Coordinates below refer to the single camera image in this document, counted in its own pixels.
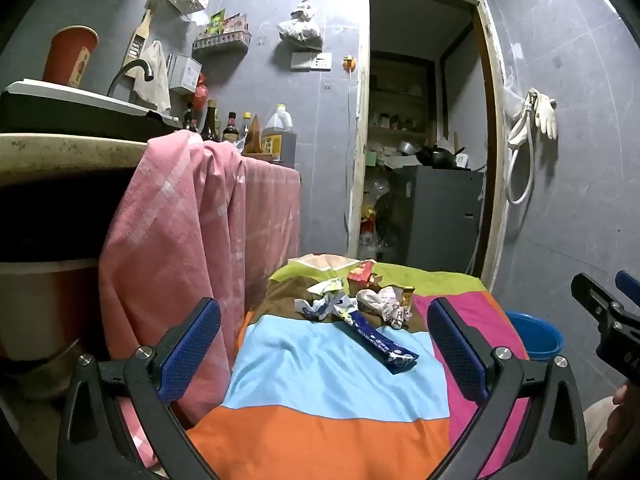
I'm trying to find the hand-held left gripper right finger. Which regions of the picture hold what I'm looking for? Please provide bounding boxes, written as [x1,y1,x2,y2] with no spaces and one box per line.
[426,297,588,480]

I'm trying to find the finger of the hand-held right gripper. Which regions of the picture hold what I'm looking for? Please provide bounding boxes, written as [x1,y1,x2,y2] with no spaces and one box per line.
[571,272,626,342]
[615,270,640,307]

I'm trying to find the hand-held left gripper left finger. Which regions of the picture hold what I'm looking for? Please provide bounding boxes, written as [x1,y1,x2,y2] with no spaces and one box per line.
[56,297,222,480]

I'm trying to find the blue plastic bucket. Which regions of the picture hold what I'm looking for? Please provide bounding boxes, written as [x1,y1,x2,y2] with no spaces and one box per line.
[504,310,565,363]

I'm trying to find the long blue wrapper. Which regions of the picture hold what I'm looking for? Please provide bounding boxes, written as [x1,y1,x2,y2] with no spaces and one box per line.
[340,310,420,375]

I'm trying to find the white carton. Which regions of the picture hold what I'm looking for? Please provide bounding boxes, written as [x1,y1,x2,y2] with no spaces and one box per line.
[356,285,413,331]

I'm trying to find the red snack packet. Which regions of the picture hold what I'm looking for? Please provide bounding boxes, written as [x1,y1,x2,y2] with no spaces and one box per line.
[346,259,379,286]

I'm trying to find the blue white wrapper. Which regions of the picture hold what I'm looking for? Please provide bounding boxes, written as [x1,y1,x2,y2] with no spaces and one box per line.
[294,292,358,322]

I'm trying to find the white paper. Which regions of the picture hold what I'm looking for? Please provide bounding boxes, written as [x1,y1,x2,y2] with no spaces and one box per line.
[307,280,344,297]

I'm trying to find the person's right hand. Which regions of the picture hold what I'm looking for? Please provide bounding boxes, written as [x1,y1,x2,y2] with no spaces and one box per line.
[613,382,640,411]

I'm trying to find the person's leg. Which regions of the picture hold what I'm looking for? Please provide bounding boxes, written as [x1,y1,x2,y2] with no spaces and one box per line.
[582,397,640,480]

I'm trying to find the pink checked cloth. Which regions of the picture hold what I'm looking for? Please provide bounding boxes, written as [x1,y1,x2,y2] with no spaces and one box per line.
[98,130,302,471]

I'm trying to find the multicolour patchwork blanket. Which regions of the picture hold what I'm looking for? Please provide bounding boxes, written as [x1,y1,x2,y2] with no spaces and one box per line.
[187,254,531,480]

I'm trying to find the grey cabinet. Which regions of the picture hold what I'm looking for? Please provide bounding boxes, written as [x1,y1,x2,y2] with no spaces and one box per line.
[390,165,485,275]

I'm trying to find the metal basin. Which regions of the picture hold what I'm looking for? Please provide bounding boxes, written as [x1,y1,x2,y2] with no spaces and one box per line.
[0,337,83,401]

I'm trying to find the orange plastic tub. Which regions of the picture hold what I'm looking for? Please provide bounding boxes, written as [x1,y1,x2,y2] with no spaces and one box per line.
[0,260,101,361]

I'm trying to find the white rubber gloves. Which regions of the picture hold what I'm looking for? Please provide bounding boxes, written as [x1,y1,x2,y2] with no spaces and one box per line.
[535,89,558,140]

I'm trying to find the black wok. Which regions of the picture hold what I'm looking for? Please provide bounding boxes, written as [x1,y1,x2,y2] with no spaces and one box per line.
[416,144,468,170]

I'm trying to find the brown paper packet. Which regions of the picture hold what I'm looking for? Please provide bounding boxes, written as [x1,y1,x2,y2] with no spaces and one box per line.
[245,114,264,155]

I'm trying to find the tall dark glass bottle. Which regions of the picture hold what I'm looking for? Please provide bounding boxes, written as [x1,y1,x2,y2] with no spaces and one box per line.
[200,99,221,142]

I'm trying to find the stone kitchen counter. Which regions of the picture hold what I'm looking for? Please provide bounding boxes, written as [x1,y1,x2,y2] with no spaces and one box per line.
[0,132,151,187]

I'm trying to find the wooden storeroom shelf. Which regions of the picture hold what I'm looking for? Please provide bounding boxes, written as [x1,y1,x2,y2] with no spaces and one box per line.
[369,52,436,137]

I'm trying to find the beige dish cloth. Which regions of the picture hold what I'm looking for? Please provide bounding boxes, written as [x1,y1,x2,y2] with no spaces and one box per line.
[134,40,172,113]

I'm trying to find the black kitchen sink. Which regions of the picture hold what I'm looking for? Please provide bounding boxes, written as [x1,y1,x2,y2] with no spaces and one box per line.
[0,79,182,137]

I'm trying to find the black faucet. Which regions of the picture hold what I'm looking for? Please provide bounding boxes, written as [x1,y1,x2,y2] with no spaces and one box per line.
[106,59,155,100]

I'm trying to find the red paper cup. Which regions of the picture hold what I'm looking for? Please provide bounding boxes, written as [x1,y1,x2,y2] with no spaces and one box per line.
[42,25,99,88]

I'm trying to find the seasoning packets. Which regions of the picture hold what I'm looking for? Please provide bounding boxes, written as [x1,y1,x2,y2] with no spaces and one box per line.
[207,9,249,37]

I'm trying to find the white hanging plastic bag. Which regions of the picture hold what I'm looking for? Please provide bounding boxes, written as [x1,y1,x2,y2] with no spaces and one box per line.
[278,0,323,52]

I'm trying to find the white hose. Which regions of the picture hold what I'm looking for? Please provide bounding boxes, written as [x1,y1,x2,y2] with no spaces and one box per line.
[506,89,543,205]

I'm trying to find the door frame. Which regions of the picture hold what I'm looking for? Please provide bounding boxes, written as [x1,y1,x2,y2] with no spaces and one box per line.
[346,0,511,292]

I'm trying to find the white wall-mounted box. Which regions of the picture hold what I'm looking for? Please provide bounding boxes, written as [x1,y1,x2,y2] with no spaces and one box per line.
[169,54,202,95]

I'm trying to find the grey wall rack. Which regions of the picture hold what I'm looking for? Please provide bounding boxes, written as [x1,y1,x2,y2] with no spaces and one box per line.
[192,31,252,59]

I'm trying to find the wall switch panel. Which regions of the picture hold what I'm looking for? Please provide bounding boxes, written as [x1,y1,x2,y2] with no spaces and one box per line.
[291,51,332,71]

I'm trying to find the wooden handled grater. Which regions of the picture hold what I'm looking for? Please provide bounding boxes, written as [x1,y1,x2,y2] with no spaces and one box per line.
[123,9,153,78]

